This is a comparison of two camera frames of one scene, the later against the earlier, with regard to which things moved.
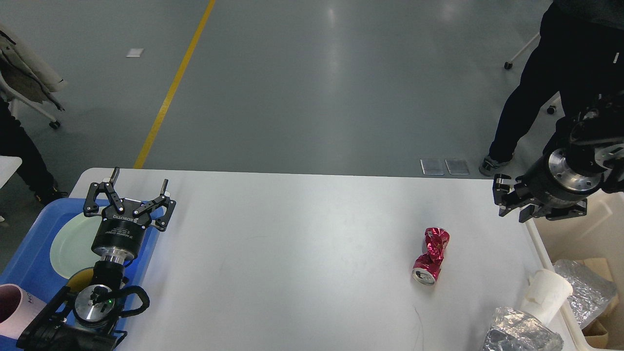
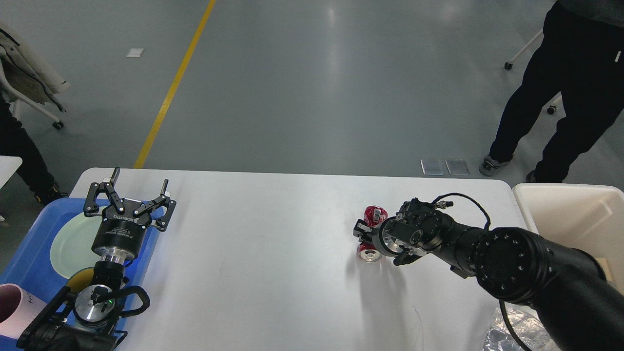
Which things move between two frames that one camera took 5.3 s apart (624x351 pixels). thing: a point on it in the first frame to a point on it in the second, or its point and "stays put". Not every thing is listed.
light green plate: (71, 251) stays put
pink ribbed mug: (18, 309) stays put
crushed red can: (426, 266) to (373, 215)
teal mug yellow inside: (81, 279) stays put
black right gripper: (550, 181) to (382, 237)
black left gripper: (119, 234) stays put
